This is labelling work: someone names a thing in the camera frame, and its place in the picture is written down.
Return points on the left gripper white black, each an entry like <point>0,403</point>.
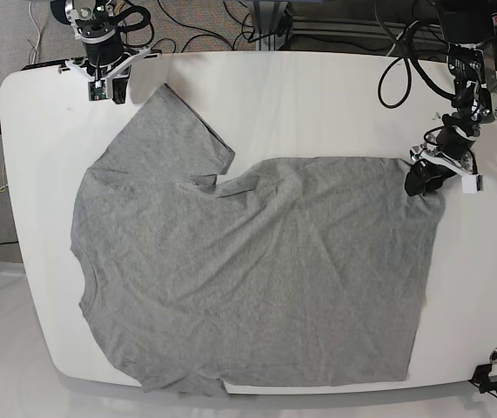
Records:
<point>445,152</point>

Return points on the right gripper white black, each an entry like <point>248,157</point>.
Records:
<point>108,62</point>

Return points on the grey t-shirt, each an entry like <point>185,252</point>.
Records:
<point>300,272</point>

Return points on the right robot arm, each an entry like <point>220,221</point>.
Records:
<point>113,39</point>

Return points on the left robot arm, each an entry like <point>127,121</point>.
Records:
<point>468,29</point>

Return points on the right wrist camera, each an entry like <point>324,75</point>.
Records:
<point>97,90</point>

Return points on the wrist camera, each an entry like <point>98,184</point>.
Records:
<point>97,90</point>
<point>471,183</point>

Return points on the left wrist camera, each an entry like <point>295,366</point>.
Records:
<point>471,183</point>

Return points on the metal frame stand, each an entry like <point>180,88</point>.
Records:
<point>271,24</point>

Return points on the black clamp with cable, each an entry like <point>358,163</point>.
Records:
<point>482,381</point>

